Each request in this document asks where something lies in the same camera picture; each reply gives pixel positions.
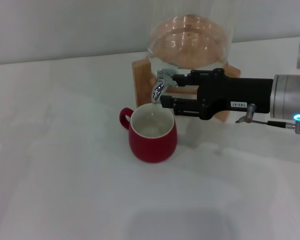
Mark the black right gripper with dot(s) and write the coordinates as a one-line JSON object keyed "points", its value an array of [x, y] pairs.
{"points": [[227, 92]]}

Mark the chrome faucet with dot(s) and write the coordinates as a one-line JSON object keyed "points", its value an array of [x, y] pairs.
{"points": [[160, 87]]}

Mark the red ceramic cup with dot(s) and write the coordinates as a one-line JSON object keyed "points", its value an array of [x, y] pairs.
{"points": [[152, 145]]}

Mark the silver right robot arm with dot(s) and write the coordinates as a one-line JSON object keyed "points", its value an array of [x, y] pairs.
{"points": [[290, 97]]}

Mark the wooden dispenser stand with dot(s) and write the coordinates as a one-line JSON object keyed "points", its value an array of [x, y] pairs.
{"points": [[141, 85]]}

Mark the glass water dispenser jar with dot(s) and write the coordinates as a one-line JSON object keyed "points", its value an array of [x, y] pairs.
{"points": [[190, 37]]}

